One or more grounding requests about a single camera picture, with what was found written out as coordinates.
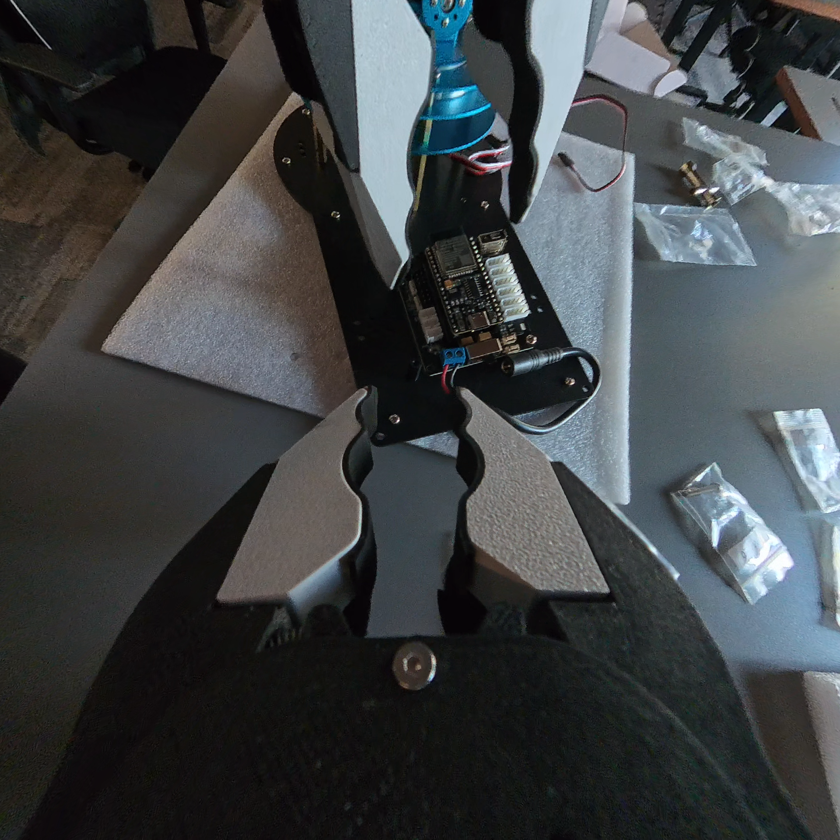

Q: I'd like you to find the cluster of labelled screw bags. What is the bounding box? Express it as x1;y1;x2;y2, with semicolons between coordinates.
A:
671;408;840;631

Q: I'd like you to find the black control circuit board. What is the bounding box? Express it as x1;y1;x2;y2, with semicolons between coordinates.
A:
400;228;546;378

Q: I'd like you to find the white cardboard box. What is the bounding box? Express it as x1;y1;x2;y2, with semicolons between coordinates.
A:
584;0;689;101

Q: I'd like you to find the black office chair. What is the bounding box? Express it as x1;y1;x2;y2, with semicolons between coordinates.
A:
0;0;227;175

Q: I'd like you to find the black power cable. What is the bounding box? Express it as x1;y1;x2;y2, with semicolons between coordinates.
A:
443;348;603;434

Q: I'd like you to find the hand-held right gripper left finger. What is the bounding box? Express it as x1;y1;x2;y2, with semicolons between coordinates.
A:
214;386;378;614

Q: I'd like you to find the brass metal coupling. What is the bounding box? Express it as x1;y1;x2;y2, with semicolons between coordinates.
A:
678;161;723;211

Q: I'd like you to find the wood edged grey desk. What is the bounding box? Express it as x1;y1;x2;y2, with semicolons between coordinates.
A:
774;62;840;140

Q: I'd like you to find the servo cable with loose plug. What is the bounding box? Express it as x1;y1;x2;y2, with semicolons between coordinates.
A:
556;95;634;193

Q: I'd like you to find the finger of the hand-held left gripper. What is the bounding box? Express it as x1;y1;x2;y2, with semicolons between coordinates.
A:
308;0;437;291
471;0;608;225

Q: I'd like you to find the empty clear plastic bag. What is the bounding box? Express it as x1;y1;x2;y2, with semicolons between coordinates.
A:
755;178;840;237
681;118;767;165
633;202;757;266
712;157;772;206

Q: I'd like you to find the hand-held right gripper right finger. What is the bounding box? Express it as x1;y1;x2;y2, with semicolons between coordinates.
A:
454;386;613;608

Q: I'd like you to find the white foam sheet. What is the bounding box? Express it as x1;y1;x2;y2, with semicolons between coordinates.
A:
101;92;636;506

